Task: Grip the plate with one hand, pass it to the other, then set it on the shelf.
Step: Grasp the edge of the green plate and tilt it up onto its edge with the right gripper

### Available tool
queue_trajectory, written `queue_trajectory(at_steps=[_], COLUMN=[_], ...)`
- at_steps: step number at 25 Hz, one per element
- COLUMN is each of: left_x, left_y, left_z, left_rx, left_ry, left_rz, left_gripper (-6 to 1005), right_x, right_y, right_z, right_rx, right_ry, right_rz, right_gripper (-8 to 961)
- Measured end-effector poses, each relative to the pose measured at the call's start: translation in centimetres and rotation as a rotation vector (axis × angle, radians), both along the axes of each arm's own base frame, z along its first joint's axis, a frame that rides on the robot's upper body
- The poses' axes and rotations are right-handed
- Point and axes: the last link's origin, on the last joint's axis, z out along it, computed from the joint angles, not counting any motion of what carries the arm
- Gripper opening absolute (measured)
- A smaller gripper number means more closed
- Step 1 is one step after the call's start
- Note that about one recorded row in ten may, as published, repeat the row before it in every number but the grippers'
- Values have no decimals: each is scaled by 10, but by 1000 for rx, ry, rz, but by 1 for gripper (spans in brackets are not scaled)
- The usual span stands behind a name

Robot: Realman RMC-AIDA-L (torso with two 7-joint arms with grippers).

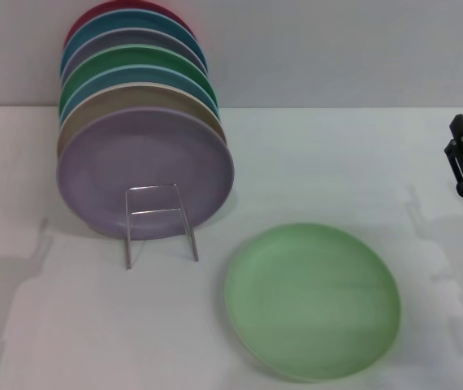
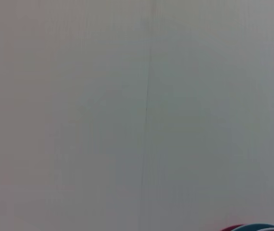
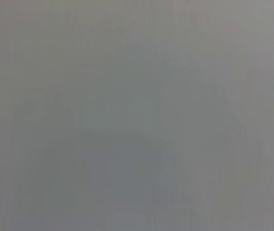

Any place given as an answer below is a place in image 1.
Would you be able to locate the teal blue plate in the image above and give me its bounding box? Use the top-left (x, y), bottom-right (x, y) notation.
top-left (60, 10), bottom-right (206, 76)

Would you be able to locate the lavender purple plate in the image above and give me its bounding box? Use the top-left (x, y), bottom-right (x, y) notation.
top-left (55, 106), bottom-right (236, 241)

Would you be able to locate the dark green plate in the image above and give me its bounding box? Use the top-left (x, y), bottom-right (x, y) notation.
top-left (58, 43), bottom-right (219, 115)

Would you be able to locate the red plate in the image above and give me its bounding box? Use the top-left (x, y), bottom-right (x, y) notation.
top-left (63, 0), bottom-right (194, 54)

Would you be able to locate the grey lavender plate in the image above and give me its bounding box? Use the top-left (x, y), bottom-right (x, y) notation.
top-left (59, 28), bottom-right (210, 82)

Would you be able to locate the beige plate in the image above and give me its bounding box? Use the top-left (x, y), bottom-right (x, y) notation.
top-left (56, 81), bottom-right (227, 159)

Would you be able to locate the light blue plate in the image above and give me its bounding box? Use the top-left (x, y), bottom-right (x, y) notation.
top-left (58, 63), bottom-right (220, 123)

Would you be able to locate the light green plate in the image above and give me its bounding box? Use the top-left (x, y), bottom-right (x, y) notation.
top-left (223, 222), bottom-right (402, 384)

